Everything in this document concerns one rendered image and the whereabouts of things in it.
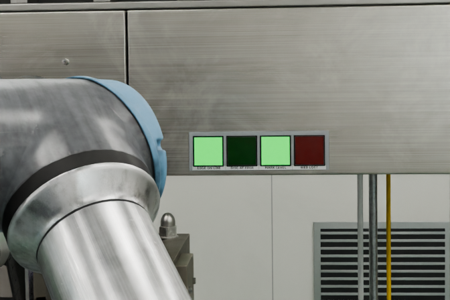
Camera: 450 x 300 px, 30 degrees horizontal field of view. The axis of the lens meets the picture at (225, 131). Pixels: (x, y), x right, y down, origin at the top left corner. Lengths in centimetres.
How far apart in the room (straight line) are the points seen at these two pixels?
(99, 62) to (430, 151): 61
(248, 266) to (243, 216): 23
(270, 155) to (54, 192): 94
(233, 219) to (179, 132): 239
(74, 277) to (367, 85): 102
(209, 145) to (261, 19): 24
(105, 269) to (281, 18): 101
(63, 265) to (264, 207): 332
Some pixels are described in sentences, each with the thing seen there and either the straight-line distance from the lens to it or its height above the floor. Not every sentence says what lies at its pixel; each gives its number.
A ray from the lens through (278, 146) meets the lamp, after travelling 150.
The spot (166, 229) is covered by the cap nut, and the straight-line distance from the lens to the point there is 151.
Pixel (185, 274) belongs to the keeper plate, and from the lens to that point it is 134.
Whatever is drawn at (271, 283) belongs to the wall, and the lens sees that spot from 393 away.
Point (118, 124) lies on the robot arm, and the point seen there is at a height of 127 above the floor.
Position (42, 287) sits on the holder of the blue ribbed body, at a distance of 126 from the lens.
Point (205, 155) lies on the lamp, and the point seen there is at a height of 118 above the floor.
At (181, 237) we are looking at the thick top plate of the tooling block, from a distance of 153.
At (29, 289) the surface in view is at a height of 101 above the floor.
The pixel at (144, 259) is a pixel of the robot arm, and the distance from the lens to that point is 56.
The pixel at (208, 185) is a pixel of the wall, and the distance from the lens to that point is 387.
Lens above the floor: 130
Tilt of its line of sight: 3 degrees down
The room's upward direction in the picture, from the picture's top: 1 degrees counter-clockwise
